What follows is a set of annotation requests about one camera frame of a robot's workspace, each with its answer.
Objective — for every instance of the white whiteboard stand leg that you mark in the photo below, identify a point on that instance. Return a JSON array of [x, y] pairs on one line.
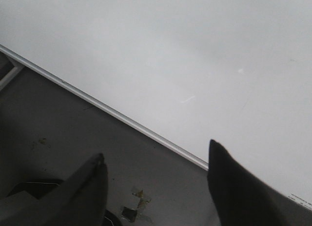
[[9, 68]]

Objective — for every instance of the white whiteboard with aluminium frame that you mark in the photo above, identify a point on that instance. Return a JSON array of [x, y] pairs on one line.
[[184, 72]]

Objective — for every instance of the clear tape scraps on floor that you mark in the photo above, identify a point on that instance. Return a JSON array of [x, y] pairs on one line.
[[136, 213]]

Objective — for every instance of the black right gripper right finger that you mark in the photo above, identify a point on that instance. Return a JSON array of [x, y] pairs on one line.
[[241, 199]]

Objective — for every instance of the dark object at floor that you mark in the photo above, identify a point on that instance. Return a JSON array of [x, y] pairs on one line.
[[36, 188]]

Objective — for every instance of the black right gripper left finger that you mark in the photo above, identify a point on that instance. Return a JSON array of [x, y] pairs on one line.
[[79, 201]]

